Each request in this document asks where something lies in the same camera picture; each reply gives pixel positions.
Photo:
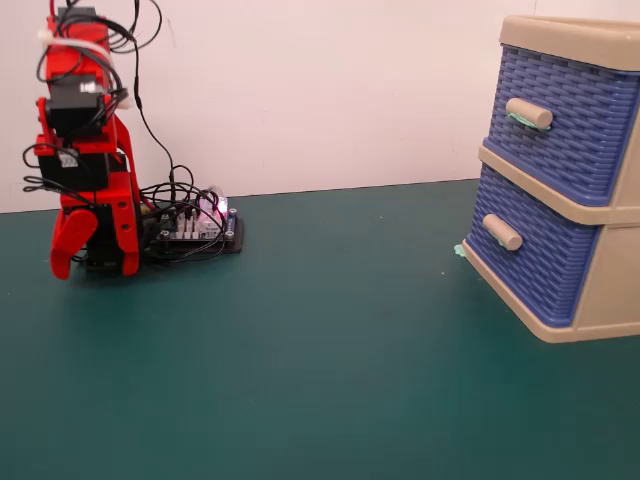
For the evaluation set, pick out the black controller circuit board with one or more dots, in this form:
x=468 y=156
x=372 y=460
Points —
x=200 y=235

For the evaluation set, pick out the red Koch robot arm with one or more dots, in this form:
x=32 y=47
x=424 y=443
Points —
x=75 y=65

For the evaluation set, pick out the beige plastic drawer cabinet frame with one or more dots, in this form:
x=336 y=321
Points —
x=615 y=270

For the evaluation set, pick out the dark green table mat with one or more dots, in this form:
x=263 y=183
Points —
x=300 y=350

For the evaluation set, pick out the red gripper black motor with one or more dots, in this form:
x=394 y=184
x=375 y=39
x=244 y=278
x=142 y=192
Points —
x=75 y=170

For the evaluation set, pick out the green putty lump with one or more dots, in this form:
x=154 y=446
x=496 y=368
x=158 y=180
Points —
x=459 y=250

